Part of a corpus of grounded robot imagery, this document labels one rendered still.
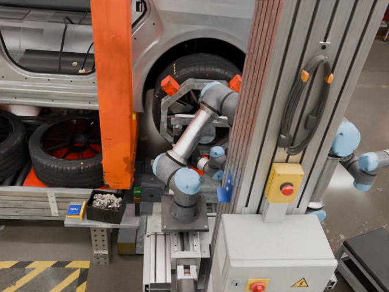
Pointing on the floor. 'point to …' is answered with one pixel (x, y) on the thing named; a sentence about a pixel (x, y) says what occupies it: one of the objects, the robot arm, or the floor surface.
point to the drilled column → (101, 245)
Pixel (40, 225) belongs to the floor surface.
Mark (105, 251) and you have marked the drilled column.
